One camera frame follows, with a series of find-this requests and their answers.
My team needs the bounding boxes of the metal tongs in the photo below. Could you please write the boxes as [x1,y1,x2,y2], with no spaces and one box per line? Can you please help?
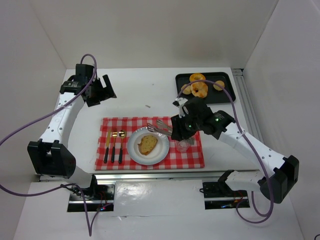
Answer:
[147,120,195,145]

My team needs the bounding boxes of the toasted bread slice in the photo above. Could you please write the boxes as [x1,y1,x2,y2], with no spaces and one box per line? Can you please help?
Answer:
[137,134,158,156]

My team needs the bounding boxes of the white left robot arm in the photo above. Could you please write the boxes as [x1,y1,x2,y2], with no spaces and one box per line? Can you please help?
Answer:
[27,64,116,197]

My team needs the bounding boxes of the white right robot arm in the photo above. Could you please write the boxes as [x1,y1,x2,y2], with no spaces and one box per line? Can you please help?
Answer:
[171,97,300,204]

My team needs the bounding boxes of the glazed donut bread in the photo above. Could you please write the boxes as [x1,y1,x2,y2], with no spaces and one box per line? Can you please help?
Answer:
[190,82,208,99]

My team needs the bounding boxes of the black rectangular tray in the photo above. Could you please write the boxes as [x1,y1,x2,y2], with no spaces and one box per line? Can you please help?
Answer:
[175,72,236,105]

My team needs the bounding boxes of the small round bun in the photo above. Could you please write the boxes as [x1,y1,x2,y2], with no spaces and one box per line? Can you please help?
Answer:
[181,84,192,95]

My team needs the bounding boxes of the clear drinking glass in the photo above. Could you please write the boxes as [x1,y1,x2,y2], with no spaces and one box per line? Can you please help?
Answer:
[175,139,191,153]

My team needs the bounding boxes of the white round plate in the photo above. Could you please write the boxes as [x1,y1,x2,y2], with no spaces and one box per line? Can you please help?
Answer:
[127,127,170,166]

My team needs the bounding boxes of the red white checkered cloth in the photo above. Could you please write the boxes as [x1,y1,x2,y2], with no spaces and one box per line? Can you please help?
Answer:
[94,116,205,171]

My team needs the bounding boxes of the ring shaped bread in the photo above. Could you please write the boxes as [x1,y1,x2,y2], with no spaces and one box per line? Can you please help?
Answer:
[189,73,206,82]

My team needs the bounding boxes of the gold fork dark handle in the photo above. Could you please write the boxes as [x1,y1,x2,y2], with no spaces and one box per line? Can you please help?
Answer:
[110,128,118,164]

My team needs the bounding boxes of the gold spoon dark handle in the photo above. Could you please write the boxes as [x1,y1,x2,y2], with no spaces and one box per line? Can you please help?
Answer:
[118,129,127,165]

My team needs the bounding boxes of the aluminium rail frame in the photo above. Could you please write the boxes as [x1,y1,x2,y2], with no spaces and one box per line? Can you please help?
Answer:
[231,68,264,143]

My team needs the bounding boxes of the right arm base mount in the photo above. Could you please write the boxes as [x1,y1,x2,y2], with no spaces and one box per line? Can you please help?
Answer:
[199,181,250,210]

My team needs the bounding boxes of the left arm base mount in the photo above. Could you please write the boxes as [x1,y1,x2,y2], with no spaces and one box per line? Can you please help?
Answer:
[67,183,116,213]

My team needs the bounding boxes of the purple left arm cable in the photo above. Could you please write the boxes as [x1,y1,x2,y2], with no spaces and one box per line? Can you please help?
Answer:
[0,53,98,237]

